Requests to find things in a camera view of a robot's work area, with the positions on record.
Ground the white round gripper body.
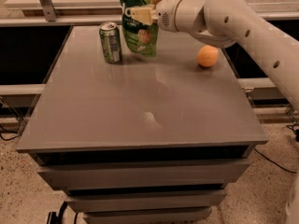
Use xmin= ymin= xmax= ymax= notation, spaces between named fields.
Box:
xmin=156 ymin=0 xmax=182 ymax=32

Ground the green rice chip bag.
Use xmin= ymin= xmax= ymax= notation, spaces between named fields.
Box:
xmin=120 ymin=0 xmax=161 ymax=57

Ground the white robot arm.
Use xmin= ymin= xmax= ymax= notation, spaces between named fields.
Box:
xmin=124 ymin=0 xmax=299 ymax=111

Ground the green soda can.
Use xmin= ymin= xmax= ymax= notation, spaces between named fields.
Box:
xmin=99 ymin=22 xmax=121 ymax=63

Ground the orange fruit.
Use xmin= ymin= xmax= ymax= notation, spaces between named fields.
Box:
xmin=196 ymin=45 xmax=219 ymax=67

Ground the grey drawer cabinet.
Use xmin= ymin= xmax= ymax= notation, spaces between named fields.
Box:
xmin=16 ymin=26 xmax=267 ymax=224

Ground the black caster under cabinet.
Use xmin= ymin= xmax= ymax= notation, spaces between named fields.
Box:
xmin=46 ymin=202 xmax=78 ymax=224

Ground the metal railing frame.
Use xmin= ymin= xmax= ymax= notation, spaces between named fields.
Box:
xmin=0 ymin=0 xmax=299 ymax=28

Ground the black floor cable left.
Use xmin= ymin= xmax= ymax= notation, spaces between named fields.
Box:
xmin=0 ymin=96 xmax=24 ymax=142

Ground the black floor cable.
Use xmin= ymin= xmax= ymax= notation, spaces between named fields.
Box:
xmin=253 ymin=123 xmax=299 ymax=175
xmin=0 ymin=96 xmax=24 ymax=142

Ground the black floor cable right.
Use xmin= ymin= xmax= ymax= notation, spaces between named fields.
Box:
xmin=253 ymin=123 xmax=299 ymax=175

